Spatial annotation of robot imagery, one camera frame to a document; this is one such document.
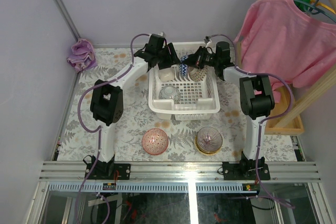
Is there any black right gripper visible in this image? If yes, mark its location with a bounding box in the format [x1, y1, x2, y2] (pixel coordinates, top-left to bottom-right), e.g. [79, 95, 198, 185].
[182, 47, 219, 70]

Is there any brown checker pattern bowl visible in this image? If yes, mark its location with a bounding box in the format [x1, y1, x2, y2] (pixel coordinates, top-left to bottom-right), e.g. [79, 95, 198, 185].
[188, 67, 208, 82]

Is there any white plastic dish rack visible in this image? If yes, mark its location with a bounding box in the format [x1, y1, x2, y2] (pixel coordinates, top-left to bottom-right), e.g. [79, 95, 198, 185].
[148, 41, 221, 121]

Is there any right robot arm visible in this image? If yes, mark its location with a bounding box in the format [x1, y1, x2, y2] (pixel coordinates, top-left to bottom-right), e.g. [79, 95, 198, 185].
[181, 41, 275, 161]

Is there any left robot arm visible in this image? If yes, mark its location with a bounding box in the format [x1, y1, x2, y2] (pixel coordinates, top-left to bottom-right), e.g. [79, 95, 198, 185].
[90, 34, 180, 179]

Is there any purple striped bowl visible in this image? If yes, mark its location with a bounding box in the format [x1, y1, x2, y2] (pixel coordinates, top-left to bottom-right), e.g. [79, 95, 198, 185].
[196, 127, 223, 152]

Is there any floral table mat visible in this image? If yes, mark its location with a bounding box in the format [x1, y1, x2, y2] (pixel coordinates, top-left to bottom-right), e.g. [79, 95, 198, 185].
[62, 47, 300, 162]

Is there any pink t-shirt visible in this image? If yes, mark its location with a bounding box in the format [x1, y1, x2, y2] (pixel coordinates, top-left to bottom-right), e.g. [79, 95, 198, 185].
[235, 0, 335, 88]

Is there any red eye pattern bowl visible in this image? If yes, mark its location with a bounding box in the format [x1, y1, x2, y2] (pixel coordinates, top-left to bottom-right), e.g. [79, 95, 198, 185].
[141, 128, 169, 155]

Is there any purple folded cloth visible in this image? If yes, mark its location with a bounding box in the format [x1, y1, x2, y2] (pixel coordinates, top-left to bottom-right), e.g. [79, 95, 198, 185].
[67, 38, 98, 73]

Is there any yellow rimmed bottom bowl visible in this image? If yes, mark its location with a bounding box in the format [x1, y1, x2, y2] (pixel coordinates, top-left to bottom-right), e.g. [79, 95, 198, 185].
[195, 144, 221, 156]

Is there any green clothes hanger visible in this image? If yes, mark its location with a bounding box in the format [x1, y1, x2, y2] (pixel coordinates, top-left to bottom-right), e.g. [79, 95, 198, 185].
[294, 0, 335, 16]

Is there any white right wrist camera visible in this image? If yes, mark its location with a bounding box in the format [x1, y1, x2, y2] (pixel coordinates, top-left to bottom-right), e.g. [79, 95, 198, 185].
[204, 36, 213, 52]

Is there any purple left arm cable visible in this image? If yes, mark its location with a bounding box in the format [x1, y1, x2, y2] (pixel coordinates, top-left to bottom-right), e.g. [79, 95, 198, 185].
[78, 33, 153, 133]

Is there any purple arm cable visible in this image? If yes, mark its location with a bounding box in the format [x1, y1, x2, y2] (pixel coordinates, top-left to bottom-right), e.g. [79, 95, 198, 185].
[78, 33, 153, 133]
[203, 34, 295, 209]

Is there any aluminium mounting rail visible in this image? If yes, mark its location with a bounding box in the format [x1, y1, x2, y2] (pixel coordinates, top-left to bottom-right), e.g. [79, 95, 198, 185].
[39, 161, 321, 183]

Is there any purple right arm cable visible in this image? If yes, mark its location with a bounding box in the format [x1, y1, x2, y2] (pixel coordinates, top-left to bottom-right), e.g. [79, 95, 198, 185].
[203, 34, 295, 209]

